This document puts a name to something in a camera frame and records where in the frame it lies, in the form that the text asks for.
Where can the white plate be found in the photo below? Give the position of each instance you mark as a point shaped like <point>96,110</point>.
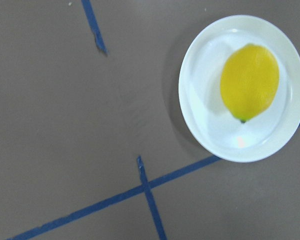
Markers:
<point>203,110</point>

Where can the yellow lemon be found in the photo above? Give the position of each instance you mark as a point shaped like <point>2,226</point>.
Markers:
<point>249,81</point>

